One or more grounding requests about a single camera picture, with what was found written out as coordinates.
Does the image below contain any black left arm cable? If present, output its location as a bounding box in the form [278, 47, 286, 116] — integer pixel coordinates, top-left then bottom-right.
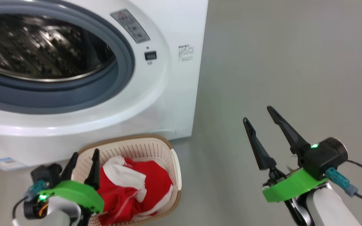
[11, 196, 27, 226]

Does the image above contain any black printed text label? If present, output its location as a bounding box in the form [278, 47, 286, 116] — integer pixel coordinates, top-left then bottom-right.
[178, 45, 195, 62]

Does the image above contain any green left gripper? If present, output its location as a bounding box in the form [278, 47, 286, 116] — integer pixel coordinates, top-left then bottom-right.
[39, 148, 104, 215]

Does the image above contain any blue energy label sticker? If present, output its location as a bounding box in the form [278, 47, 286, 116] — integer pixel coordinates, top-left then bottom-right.
[0, 157, 27, 171]

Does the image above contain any red and white garment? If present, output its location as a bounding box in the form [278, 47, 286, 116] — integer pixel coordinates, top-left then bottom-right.
[96, 156, 174, 226]

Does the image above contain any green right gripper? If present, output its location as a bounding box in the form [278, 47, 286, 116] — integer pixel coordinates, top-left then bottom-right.
[243, 106, 328, 203]

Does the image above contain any teal right cable connector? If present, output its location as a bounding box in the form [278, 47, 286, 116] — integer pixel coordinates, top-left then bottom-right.
[326, 167, 359, 197]

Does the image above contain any teal left cable connector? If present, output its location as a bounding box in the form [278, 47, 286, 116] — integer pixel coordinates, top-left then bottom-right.
[27, 180, 48, 198]

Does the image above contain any cream perforated laundry basket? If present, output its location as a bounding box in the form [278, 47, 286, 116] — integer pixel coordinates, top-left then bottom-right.
[71, 134, 182, 226]

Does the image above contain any stainless steel washing machine drum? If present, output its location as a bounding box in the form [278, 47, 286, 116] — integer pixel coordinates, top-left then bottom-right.
[0, 14, 116, 83]

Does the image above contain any grey warning sticker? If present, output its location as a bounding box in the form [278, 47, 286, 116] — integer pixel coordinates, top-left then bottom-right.
[110, 9, 151, 44]

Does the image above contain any teal cable connector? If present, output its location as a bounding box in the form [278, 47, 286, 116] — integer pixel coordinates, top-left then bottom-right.
[326, 167, 359, 197]
[27, 180, 48, 198]

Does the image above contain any white front-load washing machine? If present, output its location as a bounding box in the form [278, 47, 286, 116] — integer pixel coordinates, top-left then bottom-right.
[0, 0, 209, 171]

